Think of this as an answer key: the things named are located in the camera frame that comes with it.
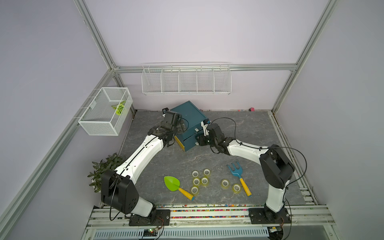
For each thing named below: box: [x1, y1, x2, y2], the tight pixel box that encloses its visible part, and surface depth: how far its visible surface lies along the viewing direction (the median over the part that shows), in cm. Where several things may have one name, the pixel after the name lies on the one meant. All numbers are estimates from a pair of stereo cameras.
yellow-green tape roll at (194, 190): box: [190, 185, 200, 196], surface depth 83 cm
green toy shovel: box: [164, 175, 195, 201], surface depth 85 cm
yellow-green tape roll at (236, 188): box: [232, 183, 242, 194], surface depth 84 cm
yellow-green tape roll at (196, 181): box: [193, 178, 200, 186], surface depth 86 cm
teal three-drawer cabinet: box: [170, 100, 210, 152], surface depth 90 cm
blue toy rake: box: [227, 161, 252, 197], surface depth 89 cm
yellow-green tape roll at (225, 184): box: [221, 179, 230, 190], surface depth 85 cm
